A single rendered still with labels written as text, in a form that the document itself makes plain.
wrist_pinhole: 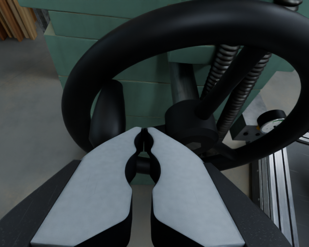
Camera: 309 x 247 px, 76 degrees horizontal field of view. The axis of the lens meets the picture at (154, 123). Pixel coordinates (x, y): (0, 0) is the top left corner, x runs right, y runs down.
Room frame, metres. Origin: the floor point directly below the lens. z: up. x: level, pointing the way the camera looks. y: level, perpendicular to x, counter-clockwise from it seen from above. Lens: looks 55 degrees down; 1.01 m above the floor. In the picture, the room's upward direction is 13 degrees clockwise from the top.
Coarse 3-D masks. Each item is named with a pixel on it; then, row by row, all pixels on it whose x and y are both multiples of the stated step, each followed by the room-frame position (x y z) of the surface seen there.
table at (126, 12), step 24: (24, 0) 0.26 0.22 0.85; (48, 0) 0.27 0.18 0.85; (72, 0) 0.28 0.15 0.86; (96, 0) 0.28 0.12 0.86; (120, 0) 0.29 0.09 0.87; (144, 0) 0.30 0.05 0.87; (168, 0) 0.31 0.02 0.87; (192, 48) 0.22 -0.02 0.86; (216, 48) 0.23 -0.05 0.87; (240, 48) 0.23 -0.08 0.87
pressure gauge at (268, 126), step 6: (264, 114) 0.32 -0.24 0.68; (270, 114) 0.32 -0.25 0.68; (276, 114) 0.32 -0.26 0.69; (282, 114) 0.32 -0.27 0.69; (258, 120) 0.32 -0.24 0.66; (264, 120) 0.31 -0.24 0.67; (270, 120) 0.31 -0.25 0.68; (276, 120) 0.30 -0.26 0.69; (282, 120) 0.31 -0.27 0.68; (258, 126) 0.33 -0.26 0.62; (264, 126) 0.30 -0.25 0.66; (270, 126) 0.31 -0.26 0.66; (264, 132) 0.30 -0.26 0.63
